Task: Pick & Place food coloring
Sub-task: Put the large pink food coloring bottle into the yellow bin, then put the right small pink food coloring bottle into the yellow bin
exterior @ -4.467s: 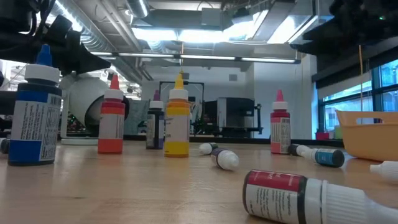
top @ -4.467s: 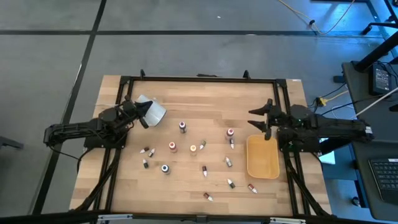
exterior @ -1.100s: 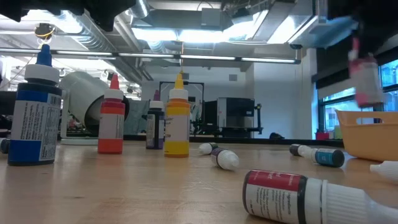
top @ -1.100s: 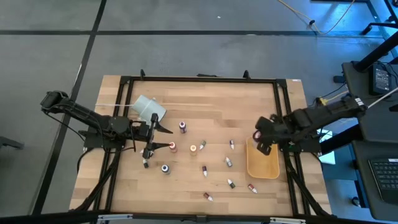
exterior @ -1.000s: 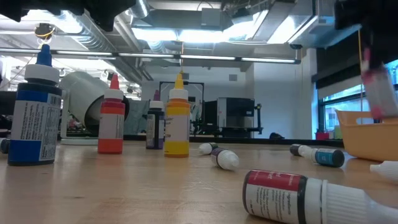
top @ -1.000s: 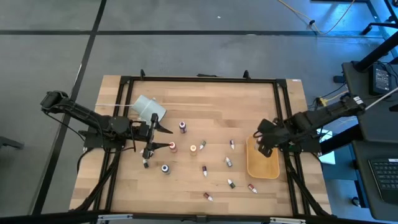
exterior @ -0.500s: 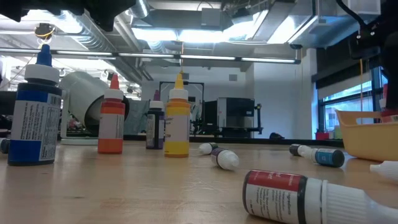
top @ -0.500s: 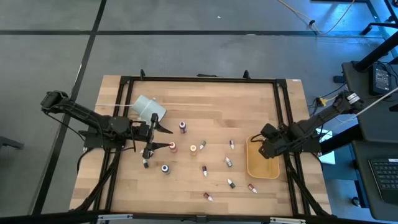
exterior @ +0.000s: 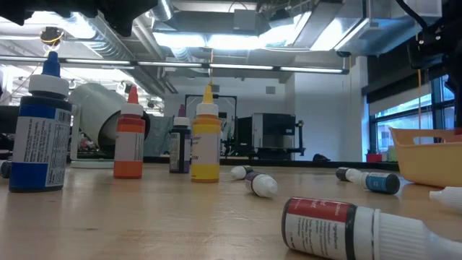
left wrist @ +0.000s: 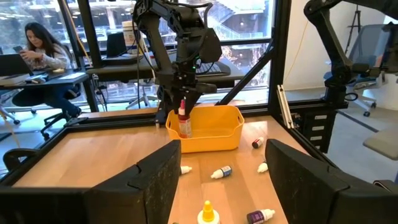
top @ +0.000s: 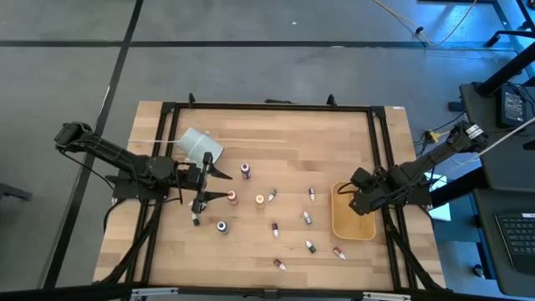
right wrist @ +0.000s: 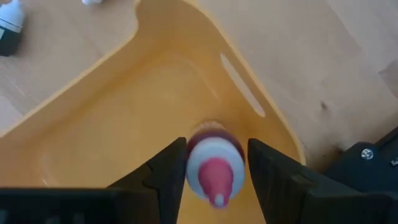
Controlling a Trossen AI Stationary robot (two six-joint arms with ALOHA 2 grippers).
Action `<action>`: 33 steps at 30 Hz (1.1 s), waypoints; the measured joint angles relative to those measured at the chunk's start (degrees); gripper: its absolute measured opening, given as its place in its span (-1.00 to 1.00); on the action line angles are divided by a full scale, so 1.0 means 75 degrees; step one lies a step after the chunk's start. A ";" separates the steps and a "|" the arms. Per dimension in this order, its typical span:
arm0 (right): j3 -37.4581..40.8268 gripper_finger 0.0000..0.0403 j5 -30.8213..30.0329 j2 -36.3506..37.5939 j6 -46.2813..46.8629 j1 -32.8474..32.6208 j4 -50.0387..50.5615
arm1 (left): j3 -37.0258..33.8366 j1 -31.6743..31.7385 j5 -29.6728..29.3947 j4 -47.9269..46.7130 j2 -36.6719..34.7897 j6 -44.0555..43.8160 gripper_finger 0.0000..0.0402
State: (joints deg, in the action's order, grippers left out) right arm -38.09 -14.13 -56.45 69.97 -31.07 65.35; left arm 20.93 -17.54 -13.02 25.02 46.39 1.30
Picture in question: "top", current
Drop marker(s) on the black desk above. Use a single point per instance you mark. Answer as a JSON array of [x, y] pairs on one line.
[[489, 251], [501, 167]]

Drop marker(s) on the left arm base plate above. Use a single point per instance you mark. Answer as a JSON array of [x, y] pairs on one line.
[[125, 190]]

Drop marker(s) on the black caster wheel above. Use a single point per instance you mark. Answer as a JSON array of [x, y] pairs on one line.
[[479, 271]]

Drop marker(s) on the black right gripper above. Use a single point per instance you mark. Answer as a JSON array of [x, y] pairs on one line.
[[368, 192]]

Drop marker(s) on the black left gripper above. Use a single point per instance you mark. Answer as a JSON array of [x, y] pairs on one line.
[[192, 173]]

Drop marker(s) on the small dark green coloring bottle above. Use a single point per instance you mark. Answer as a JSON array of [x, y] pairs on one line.
[[311, 247]]

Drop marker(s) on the black diagonal desk bar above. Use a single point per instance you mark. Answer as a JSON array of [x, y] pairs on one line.
[[505, 73], [460, 190]]

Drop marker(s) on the yellow plastic bin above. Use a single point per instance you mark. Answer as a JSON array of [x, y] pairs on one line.
[[351, 228]]

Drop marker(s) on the small brown food coloring bottle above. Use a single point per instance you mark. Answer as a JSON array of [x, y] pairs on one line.
[[192, 203]]

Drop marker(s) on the small purple food coloring bottle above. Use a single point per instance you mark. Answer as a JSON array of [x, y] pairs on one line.
[[275, 229], [311, 194]]

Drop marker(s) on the black rig beam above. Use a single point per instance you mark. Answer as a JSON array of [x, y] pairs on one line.
[[62, 292]]

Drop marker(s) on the grey chair leg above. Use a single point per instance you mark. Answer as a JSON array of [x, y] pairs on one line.
[[12, 191]]

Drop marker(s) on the small red food coloring bottle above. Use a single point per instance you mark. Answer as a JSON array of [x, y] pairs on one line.
[[279, 263], [339, 253]]

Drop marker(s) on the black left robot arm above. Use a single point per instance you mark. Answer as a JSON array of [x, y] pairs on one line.
[[104, 148]]

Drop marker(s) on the small black food coloring bottle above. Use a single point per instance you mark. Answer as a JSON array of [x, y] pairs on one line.
[[196, 219], [307, 217]]

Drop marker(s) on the large yellow food coloring bottle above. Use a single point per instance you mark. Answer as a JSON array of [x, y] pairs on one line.
[[259, 200]]

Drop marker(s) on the large red food coloring bottle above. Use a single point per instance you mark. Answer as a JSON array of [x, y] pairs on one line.
[[232, 197]]

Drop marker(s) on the large blue food coloring bottle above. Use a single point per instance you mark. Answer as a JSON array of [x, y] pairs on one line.
[[222, 227]]

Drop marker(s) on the small green food coloring bottle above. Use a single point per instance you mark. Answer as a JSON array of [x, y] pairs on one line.
[[272, 195]]

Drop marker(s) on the black desk foot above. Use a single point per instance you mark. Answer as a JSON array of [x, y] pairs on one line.
[[455, 106]]

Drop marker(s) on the black power adapter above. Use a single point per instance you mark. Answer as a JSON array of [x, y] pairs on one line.
[[511, 106]]

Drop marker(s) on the black office chair base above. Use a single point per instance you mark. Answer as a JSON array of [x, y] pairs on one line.
[[507, 34]]

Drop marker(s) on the black computer keyboard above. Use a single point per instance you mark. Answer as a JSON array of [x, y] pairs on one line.
[[520, 240]]

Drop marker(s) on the black aluminium table frame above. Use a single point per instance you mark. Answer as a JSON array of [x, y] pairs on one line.
[[271, 106]]

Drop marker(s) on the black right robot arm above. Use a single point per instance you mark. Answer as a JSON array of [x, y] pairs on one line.
[[430, 161]]

